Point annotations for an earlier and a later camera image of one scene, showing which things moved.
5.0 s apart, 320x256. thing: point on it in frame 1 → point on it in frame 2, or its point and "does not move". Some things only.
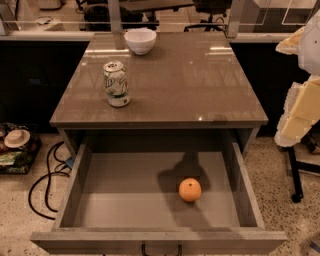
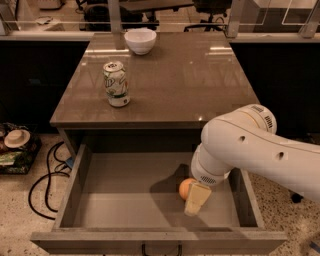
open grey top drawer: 117,202 does not move
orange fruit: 190,189 does not move
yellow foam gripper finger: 300,113 → 198,194
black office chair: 211,7 does not move
